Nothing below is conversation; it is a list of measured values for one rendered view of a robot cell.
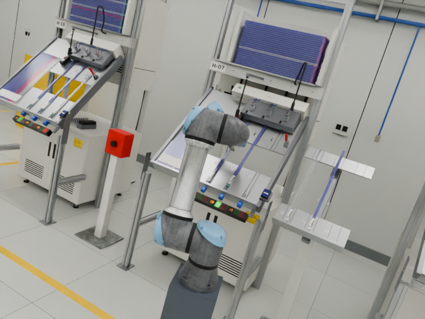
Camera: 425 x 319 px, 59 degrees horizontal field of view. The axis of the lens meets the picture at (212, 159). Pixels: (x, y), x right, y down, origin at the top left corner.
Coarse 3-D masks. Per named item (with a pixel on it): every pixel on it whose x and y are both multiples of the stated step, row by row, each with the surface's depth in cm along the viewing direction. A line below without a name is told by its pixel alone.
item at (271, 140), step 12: (216, 96) 249; (228, 96) 248; (228, 108) 241; (240, 108) 240; (300, 120) 228; (252, 132) 225; (264, 132) 224; (276, 132) 224; (264, 144) 219; (276, 144) 218
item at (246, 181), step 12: (168, 144) 226; (204, 168) 212; (228, 168) 210; (240, 168) 209; (204, 180) 206; (216, 180) 206; (228, 180) 205; (240, 180) 204; (252, 180) 203; (264, 180) 203; (240, 192) 199; (252, 192) 198
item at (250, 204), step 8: (160, 168) 217; (168, 168) 212; (176, 176) 213; (200, 184) 206; (208, 184) 202; (216, 192) 203; (224, 192) 199; (232, 200) 201; (240, 200) 196; (248, 200) 193; (248, 208) 198
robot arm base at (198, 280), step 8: (184, 264) 142; (192, 264) 136; (184, 272) 139; (192, 272) 136; (200, 272) 135; (208, 272) 136; (216, 272) 139; (184, 280) 137; (192, 280) 135; (200, 280) 135; (208, 280) 137; (216, 280) 140; (192, 288) 135; (200, 288) 135; (208, 288) 136
